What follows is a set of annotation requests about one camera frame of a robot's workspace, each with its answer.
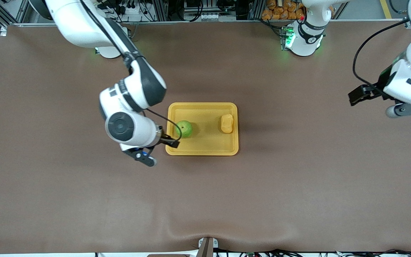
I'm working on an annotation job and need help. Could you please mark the green apple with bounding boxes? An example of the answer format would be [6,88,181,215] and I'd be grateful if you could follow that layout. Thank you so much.
[175,120,193,139]

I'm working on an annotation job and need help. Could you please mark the yellow potato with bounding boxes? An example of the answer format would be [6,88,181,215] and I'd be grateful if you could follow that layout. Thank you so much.
[220,114,234,134]

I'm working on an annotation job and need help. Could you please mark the yellow plastic tray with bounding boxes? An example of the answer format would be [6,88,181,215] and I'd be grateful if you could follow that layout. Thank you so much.
[165,102,239,156]

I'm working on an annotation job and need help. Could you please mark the table cover mat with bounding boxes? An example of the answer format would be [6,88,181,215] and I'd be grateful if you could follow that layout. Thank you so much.
[0,19,411,255]

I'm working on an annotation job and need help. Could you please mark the box of orange objects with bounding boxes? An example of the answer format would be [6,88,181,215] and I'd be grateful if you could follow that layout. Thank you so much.
[261,0,306,21]

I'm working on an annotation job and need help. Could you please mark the white power strip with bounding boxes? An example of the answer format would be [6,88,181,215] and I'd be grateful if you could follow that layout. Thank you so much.
[119,0,142,15]

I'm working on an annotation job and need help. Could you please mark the grey electronics box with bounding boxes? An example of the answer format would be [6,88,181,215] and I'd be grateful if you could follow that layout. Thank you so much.
[183,0,237,22]

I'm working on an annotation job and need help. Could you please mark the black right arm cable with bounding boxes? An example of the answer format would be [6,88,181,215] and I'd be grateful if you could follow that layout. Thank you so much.
[80,0,183,144]

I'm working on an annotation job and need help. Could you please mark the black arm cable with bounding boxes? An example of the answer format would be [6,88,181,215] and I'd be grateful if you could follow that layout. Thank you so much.
[352,19,410,90]
[80,0,183,144]

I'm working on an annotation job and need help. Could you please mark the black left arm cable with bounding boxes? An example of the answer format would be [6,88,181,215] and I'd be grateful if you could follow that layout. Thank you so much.
[352,19,410,90]

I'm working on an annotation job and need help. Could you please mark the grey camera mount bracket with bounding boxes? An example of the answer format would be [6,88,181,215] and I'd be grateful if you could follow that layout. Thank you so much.
[198,236,219,257]

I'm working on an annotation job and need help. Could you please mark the aluminium frame profile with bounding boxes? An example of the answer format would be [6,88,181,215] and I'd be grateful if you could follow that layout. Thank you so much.
[0,0,32,26]

